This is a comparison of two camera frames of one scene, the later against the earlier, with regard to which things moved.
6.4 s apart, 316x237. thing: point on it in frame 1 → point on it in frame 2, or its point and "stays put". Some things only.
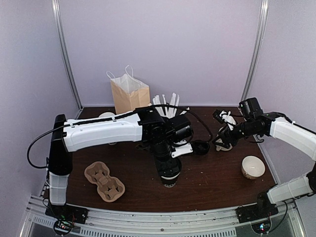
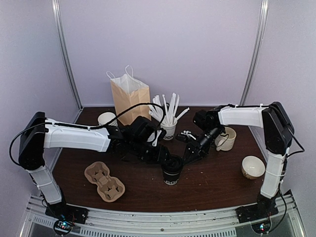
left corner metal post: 56,10 stays put
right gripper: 224,136 → 197,149
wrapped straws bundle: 167,111 stays put
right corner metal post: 257,52 stays put
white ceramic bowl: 252,167 stays put
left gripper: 167,169 → 159,156
